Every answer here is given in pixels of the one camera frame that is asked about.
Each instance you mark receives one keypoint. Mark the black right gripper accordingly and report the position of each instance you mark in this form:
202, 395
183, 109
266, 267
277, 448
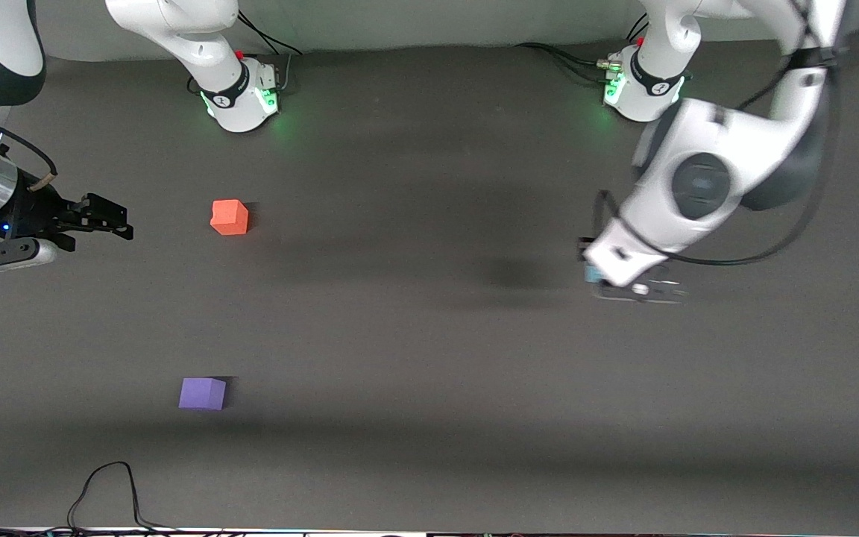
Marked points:
36, 209

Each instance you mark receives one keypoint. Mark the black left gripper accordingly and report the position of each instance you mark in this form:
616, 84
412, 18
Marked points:
581, 254

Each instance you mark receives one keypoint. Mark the blue foam block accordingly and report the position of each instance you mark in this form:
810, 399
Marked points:
591, 274

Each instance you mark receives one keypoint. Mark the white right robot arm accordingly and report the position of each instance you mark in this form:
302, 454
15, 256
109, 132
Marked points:
176, 30

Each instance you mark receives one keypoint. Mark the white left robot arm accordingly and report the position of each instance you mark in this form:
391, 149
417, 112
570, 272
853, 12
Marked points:
698, 179

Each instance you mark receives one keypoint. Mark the orange foam block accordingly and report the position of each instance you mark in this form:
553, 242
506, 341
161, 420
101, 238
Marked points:
229, 217

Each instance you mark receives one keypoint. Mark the purple foam block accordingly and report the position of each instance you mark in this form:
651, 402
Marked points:
201, 394

